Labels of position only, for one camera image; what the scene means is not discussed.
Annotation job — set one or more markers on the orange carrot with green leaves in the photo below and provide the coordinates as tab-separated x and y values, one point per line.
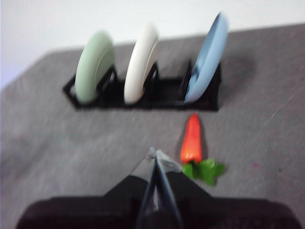
191	138

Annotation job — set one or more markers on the green plate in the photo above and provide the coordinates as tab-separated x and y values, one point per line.
93	66

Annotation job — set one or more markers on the beige plate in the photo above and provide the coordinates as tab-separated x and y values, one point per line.
140	64

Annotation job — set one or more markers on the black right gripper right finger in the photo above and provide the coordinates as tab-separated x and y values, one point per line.
214	214

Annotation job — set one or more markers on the black plate rack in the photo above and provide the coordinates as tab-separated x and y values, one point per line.
166	100

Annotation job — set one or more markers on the blue plate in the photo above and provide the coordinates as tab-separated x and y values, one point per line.
209	55

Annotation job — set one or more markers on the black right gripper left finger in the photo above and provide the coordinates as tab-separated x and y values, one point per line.
100	212

